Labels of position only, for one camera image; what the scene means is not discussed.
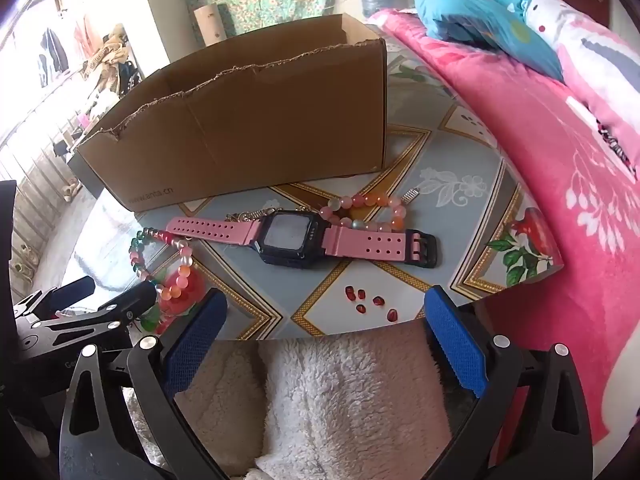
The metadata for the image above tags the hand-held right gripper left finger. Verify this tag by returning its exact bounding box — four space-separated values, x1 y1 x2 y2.
59 287 228 480

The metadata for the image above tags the multicoloured bead bracelet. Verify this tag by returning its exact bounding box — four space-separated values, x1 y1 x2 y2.
129 227 196 303

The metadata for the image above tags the orange bead bracelet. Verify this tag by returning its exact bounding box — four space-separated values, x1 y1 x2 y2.
320 191 408 233

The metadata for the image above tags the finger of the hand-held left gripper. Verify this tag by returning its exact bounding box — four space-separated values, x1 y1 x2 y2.
12 276 96 318
30 281 158 346

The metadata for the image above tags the dark hung garment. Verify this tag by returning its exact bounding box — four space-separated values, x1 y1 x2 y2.
39 27 69 86

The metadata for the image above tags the black smart watch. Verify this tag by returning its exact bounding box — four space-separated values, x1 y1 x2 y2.
165 208 443 268

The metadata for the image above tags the silver metal chain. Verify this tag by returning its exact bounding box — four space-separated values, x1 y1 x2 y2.
224 206 321 223

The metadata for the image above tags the cardboard tube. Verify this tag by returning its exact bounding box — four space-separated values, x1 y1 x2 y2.
192 2 228 43

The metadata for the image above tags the white fleece garment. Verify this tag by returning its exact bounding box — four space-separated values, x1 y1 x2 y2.
120 320 506 480

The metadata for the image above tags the blue quilt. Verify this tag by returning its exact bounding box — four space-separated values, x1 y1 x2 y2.
412 0 566 83

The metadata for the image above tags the bicycle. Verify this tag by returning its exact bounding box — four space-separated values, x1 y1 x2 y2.
119 60 147 97

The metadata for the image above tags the cluttered pile of belongings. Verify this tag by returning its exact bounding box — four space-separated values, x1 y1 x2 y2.
82 22 143 96

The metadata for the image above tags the white pink printed quilt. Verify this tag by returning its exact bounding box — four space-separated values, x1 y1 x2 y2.
520 0 640 181

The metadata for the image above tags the pink floral blanket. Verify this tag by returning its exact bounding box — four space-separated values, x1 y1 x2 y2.
367 7 640 446

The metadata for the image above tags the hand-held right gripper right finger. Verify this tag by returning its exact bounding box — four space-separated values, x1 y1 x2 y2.
424 285 593 480

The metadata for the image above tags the dark grey cabinet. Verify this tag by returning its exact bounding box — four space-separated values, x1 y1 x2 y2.
67 152 101 196

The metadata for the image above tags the pink hung garment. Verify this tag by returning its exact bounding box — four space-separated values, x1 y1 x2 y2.
74 14 101 61

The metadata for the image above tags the brown cardboard box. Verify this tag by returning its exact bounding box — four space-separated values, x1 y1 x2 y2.
74 12 388 213

